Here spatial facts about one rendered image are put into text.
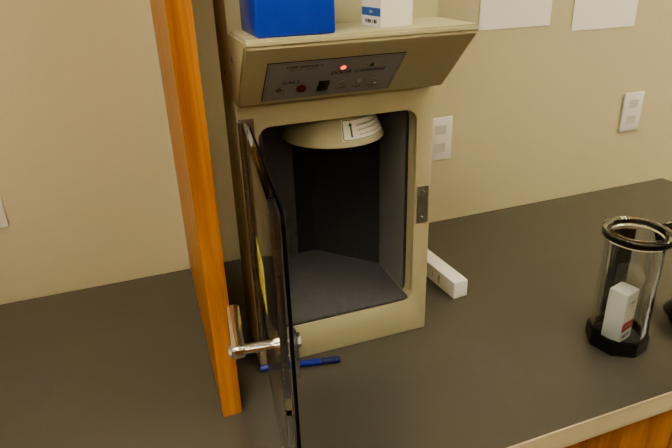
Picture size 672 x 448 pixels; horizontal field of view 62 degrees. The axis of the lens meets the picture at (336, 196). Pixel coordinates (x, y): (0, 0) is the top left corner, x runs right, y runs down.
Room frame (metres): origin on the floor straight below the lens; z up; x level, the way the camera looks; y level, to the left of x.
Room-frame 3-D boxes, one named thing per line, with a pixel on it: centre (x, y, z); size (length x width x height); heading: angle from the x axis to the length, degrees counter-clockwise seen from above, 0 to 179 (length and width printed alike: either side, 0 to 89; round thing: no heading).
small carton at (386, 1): (0.79, -0.08, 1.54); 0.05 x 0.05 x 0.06; 27
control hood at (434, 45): (0.77, -0.03, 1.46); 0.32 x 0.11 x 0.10; 109
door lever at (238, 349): (0.54, 0.11, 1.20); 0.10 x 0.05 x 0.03; 13
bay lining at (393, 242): (0.94, 0.03, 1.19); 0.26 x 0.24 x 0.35; 109
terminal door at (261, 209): (0.61, 0.09, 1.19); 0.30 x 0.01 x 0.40; 13
